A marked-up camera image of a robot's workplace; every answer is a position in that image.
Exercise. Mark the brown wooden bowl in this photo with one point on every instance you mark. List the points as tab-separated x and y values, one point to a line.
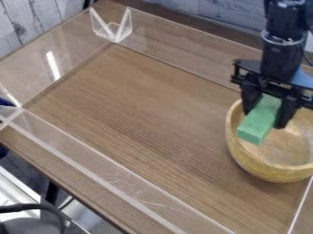
282	158

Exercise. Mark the black table leg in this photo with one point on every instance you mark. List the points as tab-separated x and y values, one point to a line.
52	193

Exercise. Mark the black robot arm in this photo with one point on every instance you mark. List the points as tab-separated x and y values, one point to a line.
289	19

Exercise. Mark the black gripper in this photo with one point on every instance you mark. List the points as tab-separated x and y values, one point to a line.
276	75

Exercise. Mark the clear acrylic tray wall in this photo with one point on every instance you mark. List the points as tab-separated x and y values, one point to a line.
120	121

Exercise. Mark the green rectangular block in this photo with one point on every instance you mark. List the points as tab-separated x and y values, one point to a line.
260	120

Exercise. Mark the clear acrylic corner bracket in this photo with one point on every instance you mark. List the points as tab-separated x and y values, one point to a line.
114	32

